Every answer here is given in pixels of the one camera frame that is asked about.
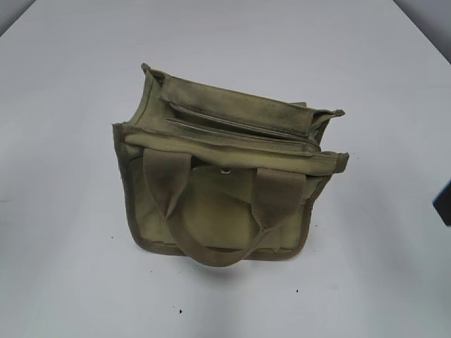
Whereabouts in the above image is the olive yellow canvas bag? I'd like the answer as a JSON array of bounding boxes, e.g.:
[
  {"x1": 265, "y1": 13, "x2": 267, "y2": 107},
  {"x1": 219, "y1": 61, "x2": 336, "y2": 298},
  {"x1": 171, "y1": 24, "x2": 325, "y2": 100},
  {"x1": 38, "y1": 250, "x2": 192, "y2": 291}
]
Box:
[{"x1": 113, "y1": 64, "x2": 350, "y2": 267}]

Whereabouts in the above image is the dark object at edge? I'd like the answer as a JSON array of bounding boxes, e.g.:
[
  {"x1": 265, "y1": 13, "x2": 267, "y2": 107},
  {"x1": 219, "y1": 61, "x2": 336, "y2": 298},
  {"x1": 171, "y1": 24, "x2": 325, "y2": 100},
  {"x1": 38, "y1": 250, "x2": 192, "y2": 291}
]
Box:
[{"x1": 433, "y1": 181, "x2": 451, "y2": 227}]

